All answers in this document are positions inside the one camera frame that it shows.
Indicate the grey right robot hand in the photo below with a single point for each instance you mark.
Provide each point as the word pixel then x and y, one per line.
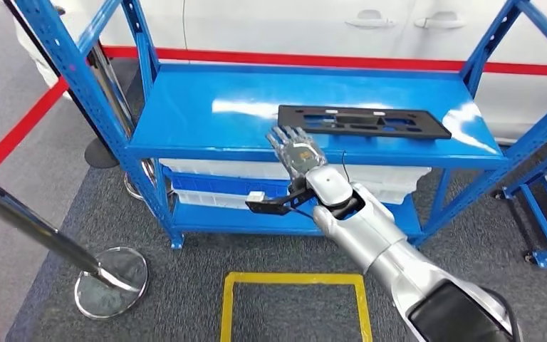
pixel 299 153

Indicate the black plastic plate frame part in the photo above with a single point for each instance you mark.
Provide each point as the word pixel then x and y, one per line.
pixel 434 130

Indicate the blue metal shelf rack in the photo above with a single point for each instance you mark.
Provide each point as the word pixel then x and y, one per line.
pixel 235 89

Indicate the red barrier belt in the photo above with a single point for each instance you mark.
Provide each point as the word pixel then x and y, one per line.
pixel 302 59
pixel 18 130

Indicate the yellow floor tape square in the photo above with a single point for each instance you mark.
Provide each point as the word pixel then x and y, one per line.
pixel 297 278

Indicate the white car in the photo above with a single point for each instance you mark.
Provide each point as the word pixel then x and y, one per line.
pixel 278 23

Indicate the blue wheeled metal rack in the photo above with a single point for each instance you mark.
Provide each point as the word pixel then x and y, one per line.
pixel 537 222

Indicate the black right wrist camera bracket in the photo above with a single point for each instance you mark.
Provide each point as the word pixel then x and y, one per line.
pixel 273 207

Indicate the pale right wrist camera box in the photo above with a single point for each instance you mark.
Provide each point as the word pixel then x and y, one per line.
pixel 257 197

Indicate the chrome stanchion post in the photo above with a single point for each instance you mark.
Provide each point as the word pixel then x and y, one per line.
pixel 113 92
pixel 33 226

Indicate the black stanchion post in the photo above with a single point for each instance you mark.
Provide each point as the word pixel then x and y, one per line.
pixel 99 156

